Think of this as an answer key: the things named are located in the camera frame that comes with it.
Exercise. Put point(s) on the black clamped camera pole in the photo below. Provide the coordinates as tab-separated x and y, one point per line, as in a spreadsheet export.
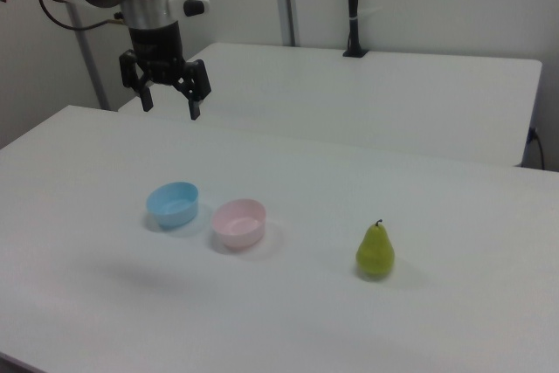
353	6

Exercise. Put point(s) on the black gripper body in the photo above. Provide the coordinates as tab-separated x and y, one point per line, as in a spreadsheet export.
155	47

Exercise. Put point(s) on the blue plastic bowl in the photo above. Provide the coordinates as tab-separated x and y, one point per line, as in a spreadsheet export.
172	207

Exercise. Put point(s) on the pink plastic bowl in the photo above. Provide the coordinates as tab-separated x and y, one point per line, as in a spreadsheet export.
239	229

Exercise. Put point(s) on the white side table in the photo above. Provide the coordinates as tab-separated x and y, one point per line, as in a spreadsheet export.
349	98

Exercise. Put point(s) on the green pear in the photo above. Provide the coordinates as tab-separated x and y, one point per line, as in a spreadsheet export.
375	255

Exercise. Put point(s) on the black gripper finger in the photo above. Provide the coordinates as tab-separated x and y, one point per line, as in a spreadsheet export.
197	82
130	71

